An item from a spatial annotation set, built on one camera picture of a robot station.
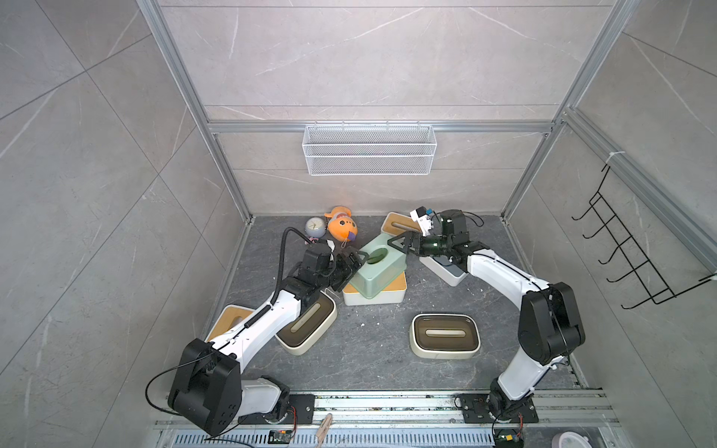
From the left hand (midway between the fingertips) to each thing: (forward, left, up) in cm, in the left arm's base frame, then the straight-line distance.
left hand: (367, 260), depth 80 cm
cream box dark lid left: (-14, +16, -14) cm, 25 cm away
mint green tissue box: (-1, -5, -3) cm, 6 cm away
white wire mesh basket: (+43, -2, +9) cm, 44 cm away
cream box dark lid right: (-16, -23, -19) cm, 34 cm away
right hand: (+6, -10, -1) cm, 11 cm away
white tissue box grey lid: (+6, -27, -16) cm, 32 cm away
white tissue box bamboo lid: (+30, -13, -17) cm, 37 cm away
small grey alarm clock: (+29, +20, -17) cm, 39 cm away
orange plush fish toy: (+24, +9, -12) cm, 28 cm away
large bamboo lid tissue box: (-4, -8, -13) cm, 16 cm away
